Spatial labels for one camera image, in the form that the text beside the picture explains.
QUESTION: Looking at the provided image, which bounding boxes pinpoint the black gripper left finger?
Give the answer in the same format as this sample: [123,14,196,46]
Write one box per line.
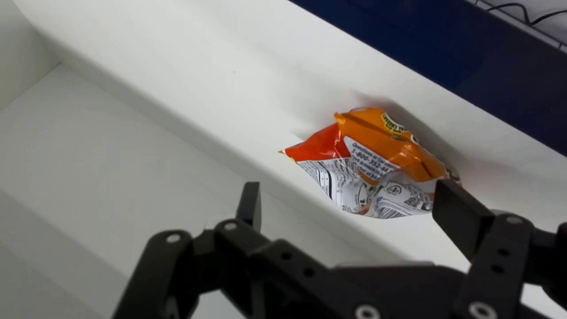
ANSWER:
[112,179,357,319]

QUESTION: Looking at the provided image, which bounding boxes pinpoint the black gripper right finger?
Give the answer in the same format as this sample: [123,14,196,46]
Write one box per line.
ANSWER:
[431,177,567,319]

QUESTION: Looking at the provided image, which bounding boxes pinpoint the orange snack packet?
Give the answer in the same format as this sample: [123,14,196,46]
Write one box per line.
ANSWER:
[283,104,462,221]

